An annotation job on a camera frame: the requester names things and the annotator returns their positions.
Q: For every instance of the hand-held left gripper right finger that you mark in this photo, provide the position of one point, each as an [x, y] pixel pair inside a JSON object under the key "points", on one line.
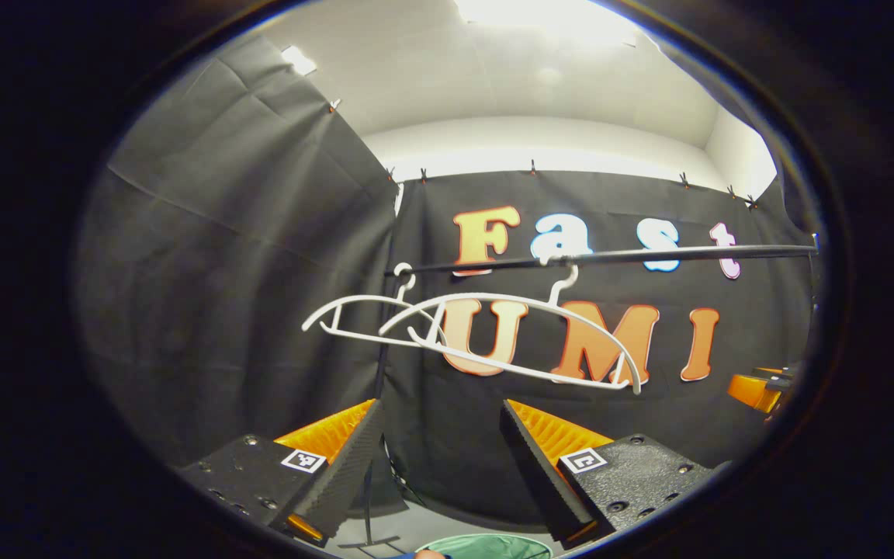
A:
{"points": [[544, 481]]}

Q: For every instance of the black clothes rack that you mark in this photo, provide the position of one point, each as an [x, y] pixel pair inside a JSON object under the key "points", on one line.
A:
{"points": [[649, 255]]}

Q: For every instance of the ceiling light panel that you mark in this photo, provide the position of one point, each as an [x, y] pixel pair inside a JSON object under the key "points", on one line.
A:
{"points": [[548, 15], [299, 60]]}

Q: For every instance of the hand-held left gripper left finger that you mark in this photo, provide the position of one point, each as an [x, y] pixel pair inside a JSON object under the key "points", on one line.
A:
{"points": [[338, 481]]}

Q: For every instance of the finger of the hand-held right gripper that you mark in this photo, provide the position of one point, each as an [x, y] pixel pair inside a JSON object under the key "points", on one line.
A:
{"points": [[753, 392], [777, 373]]}

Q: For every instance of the green laundry hamper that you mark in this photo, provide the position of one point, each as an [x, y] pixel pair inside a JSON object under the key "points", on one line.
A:
{"points": [[493, 547]]}

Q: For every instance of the white clothes hanger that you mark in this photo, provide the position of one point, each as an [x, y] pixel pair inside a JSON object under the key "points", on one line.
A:
{"points": [[338, 304], [493, 296]]}

